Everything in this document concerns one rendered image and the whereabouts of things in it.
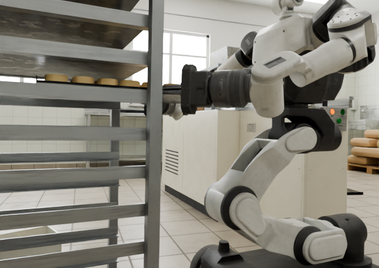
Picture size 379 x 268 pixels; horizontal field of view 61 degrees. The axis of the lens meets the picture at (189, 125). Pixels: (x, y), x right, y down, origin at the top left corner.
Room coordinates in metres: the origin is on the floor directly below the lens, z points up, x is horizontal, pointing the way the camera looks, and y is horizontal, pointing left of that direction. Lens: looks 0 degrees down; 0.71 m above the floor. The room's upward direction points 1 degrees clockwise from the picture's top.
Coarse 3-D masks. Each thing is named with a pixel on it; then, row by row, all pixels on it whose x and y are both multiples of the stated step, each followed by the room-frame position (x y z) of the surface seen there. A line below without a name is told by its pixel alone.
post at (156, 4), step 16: (160, 0) 0.75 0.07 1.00; (160, 16) 0.75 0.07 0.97; (160, 32) 0.75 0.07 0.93; (160, 48) 0.75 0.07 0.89; (160, 64) 0.75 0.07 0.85; (160, 80) 0.75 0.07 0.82; (160, 96) 0.75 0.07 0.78; (160, 112) 0.75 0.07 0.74; (160, 128) 0.75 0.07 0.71; (160, 144) 0.75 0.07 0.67; (160, 160) 0.75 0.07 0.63; (160, 176) 0.75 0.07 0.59; (160, 192) 0.75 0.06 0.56; (144, 208) 0.77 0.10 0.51; (144, 224) 0.76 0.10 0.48; (144, 240) 0.76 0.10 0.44; (144, 256) 0.76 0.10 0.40
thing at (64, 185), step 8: (24, 184) 1.03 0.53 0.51; (32, 184) 1.04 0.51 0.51; (40, 184) 1.05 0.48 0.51; (48, 184) 1.06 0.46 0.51; (56, 184) 1.07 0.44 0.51; (64, 184) 1.08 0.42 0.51; (72, 184) 1.09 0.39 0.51; (80, 184) 1.11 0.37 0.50; (88, 184) 1.12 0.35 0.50; (96, 184) 1.13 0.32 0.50; (104, 184) 1.14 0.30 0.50; (112, 184) 1.14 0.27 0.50; (0, 192) 0.98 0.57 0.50; (8, 192) 0.99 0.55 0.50
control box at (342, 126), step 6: (318, 108) 1.81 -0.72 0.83; (324, 108) 1.83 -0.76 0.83; (330, 108) 1.84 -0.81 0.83; (336, 108) 1.86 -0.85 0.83; (342, 108) 1.88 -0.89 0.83; (330, 114) 1.84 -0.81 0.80; (336, 114) 1.86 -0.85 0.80; (336, 120) 1.86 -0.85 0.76; (342, 120) 1.88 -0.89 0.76; (342, 126) 1.88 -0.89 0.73
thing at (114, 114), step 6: (114, 114) 1.16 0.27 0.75; (114, 120) 1.16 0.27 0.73; (114, 144) 1.16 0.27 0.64; (114, 150) 1.16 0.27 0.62; (114, 162) 1.16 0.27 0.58; (114, 186) 1.16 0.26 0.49; (114, 192) 1.16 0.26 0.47; (108, 198) 1.18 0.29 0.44; (114, 198) 1.16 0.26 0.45; (108, 222) 1.17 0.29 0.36; (114, 222) 1.16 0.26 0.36; (108, 240) 1.16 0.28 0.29; (114, 240) 1.16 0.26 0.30; (108, 264) 1.15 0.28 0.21; (114, 264) 1.16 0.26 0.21
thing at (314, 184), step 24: (240, 120) 2.44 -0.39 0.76; (264, 120) 2.16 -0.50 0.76; (288, 120) 1.94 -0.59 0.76; (240, 144) 2.43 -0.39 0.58; (288, 168) 1.93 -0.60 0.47; (312, 168) 1.83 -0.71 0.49; (336, 168) 1.91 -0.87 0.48; (288, 192) 1.93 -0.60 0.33; (312, 192) 1.84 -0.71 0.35; (336, 192) 1.91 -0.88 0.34; (288, 216) 1.92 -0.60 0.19; (312, 216) 1.84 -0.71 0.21
